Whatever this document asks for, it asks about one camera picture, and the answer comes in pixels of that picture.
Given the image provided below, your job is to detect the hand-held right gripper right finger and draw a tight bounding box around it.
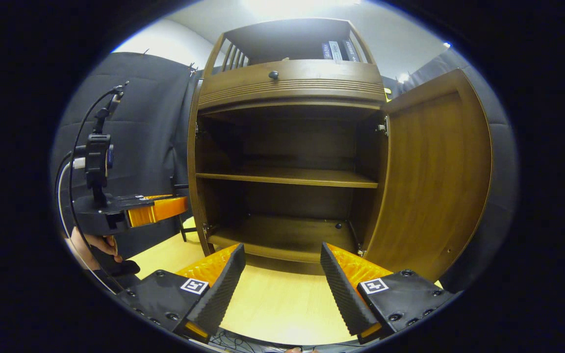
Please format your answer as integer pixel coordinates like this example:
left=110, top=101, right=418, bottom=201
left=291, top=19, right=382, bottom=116
left=320, top=243, right=457, bottom=345

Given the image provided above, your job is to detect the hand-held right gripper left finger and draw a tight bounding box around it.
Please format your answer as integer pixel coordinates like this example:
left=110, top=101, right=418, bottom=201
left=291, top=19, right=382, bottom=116
left=116, top=244, right=246, bottom=344

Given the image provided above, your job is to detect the black door handle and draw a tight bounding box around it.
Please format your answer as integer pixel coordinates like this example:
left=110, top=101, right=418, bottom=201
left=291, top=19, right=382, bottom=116
left=172, top=182, right=198, bottom=242

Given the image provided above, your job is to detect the wooden cabinet door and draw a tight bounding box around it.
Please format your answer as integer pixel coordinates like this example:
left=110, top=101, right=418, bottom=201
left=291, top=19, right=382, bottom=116
left=187, top=78, right=213, bottom=256
left=363, top=69, right=493, bottom=282

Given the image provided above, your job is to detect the wooden double-door shoe cabinet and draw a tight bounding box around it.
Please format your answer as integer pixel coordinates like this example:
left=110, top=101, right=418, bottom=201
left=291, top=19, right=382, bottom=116
left=187, top=18, right=391, bottom=275

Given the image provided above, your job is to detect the wooden cabinet inner shelf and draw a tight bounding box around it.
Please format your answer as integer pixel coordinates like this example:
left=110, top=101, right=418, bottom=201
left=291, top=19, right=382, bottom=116
left=195, top=167, right=379, bottom=189

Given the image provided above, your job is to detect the black backdrop cloth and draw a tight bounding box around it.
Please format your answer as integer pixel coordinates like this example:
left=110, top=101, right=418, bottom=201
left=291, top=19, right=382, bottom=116
left=52, top=49, right=518, bottom=295

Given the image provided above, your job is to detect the ceiling light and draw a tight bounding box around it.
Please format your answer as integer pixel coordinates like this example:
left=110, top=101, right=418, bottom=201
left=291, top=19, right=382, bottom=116
left=243, top=0, right=361, bottom=18

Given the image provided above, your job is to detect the dark upright book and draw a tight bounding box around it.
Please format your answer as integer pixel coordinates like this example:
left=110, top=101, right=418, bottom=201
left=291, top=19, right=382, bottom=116
left=342, top=39, right=360, bottom=62

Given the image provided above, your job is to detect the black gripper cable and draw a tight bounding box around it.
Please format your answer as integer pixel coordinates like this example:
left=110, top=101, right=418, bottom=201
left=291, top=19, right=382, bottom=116
left=67, top=86, right=121, bottom=292

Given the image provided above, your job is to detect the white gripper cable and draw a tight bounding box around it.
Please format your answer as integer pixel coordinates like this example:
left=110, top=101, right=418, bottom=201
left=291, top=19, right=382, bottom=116
left=57, top=158, right=119, bottom=295

